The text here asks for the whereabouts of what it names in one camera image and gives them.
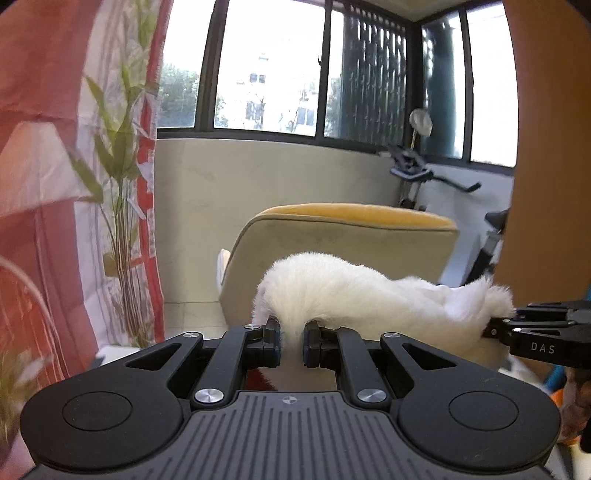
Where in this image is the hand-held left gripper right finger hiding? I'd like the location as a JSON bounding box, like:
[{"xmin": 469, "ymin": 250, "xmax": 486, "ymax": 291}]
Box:
[{"xmin": 302, "ymin": 319, "xmax": 468, "ymax": 408}]

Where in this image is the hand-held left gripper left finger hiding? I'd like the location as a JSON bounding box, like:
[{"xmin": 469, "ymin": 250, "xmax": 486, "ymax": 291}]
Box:
[{"xmin": 99, "ymin": 318, "xmax": 281, "ymax": 412}]

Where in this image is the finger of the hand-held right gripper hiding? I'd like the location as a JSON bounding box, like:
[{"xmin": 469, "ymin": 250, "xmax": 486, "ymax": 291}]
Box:
[{"xmin": 481, "ymin": 315, "xmax": 520, "ymax": 346}]

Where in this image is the red strawberry print box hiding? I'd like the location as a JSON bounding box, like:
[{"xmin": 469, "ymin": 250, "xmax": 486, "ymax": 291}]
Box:
[{"xmin": 244, "ymin": 367, "xmax": 281, "ymax": 394}]

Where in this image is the white fluffy plush cloth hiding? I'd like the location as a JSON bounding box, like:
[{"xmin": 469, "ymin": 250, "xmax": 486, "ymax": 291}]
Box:
[{"xmin": 252, "ymin": 251, "xmax": 515, "ymax": 393}]

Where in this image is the beige upholstered chair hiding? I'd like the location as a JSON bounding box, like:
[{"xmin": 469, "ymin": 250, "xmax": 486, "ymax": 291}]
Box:
[{"xmin": 216, "ymin": 203, "xmax": 461, "ymax": 334}]

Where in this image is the brown wooden panel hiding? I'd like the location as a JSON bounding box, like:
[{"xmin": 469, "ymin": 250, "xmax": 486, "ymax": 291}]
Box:
[{"xmin": 489, "ymin": 0, "xmax": 591, "ymax": 306}]

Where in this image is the black exercise bike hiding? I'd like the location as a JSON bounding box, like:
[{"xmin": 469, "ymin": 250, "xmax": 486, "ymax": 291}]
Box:
[{"xmin": 385, "ymin": 143, "xmax": 511, "ymax": 288}]

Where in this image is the small white round lamp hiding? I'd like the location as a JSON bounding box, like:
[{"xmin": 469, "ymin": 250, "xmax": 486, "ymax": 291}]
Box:
[{"xmin": 410, "ymin": 108, "xmax": 435, "ymax": 151}]

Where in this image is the black framed window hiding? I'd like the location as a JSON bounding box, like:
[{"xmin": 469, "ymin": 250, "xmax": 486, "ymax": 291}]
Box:
[{"xmin": 157, "ymin": 0, "xmax": 516, "ymax": 177}]

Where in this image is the printed pink backdrop cloth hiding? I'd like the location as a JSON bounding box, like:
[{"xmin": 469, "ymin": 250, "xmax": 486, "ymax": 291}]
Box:
[{"xmin": 0, "ymin": 0, "xmax": 174, "ymax": 462}]

